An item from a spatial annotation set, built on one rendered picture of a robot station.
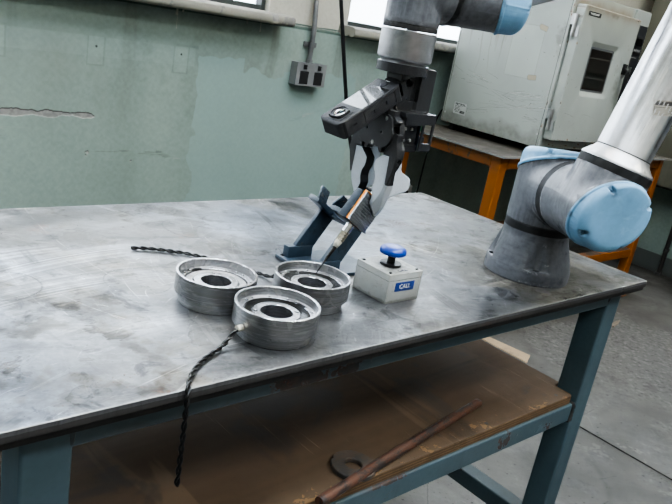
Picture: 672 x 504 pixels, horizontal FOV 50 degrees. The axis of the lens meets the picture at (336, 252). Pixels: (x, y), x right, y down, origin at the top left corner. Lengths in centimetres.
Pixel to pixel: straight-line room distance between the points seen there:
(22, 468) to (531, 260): 87
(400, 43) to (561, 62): 214
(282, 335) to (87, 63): 178
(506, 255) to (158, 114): 164
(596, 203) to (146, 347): 67
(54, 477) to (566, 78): 263
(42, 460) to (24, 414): 6
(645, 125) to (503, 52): 211
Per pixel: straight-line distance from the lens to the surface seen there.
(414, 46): 98
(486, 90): 327
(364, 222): 103
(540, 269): 129
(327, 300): 94
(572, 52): 307
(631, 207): 115
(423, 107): 104
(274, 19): 273
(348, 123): 94
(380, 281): 104
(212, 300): 90
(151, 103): 261
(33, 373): 77
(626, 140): 116
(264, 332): 83
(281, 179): 300
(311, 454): 113
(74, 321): 87
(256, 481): 106
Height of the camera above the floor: 117
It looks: 18 degrees down
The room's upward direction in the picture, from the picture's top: 10 degrees clockwise
